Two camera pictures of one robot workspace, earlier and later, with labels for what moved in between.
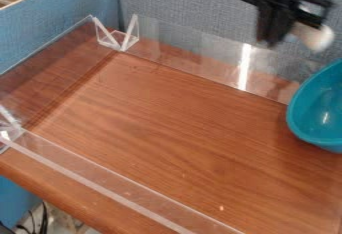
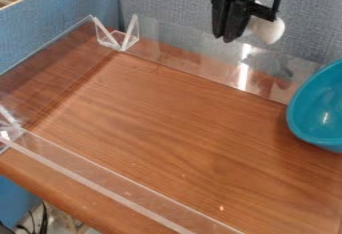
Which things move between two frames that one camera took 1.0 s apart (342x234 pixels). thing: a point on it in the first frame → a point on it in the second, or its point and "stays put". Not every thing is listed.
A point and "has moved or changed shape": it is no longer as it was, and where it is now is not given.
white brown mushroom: x=317 y=39 has moved or changed shape
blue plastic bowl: x=314 y=108 stays put
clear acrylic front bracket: x=10 y=129 stays put
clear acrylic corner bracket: x=116 y=39 stays put
